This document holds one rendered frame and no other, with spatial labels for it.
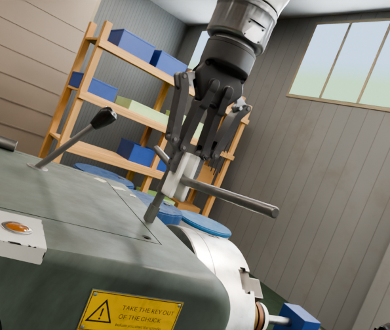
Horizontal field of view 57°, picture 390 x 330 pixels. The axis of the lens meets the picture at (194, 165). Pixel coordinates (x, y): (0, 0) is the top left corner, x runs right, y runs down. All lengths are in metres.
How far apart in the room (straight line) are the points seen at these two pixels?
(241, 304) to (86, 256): 0.37
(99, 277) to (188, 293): 0.11
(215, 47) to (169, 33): 8.31
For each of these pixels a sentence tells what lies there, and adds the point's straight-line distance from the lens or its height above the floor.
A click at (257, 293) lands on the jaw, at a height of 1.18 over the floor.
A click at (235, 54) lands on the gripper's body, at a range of 0.51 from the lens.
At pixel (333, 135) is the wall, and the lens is 5.17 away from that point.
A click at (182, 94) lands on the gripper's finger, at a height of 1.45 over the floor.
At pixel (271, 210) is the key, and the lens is 0.36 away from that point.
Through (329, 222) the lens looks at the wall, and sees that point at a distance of 4.88.
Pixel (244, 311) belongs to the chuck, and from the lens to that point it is 0.69.
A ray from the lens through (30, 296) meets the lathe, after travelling 0.39.
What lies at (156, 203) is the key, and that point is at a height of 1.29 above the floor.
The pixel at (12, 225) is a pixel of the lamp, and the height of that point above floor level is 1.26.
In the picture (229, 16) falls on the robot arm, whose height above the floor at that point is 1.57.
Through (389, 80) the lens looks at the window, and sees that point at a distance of 5.12.
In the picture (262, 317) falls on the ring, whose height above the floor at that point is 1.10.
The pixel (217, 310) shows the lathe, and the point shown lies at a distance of 0.47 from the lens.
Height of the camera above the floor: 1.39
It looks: 3 degrees down
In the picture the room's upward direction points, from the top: 22 degrees clockwise
